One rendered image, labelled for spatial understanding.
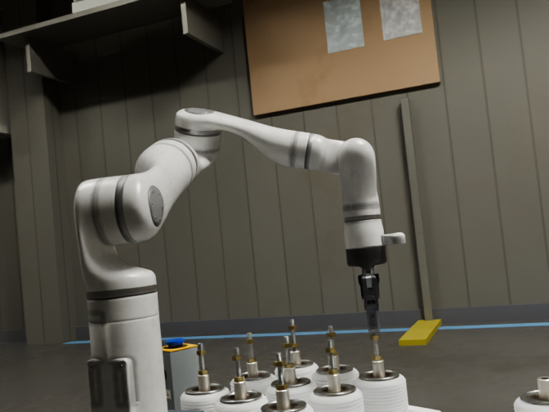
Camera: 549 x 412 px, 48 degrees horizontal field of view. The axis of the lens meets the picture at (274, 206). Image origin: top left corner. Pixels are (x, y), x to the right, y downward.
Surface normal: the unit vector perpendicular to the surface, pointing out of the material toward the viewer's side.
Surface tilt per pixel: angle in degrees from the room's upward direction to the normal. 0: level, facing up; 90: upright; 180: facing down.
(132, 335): 90
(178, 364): 90
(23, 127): 90
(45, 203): 90
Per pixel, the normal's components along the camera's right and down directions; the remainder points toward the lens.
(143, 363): 0.62, -0.11
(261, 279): -0.37, -0.01
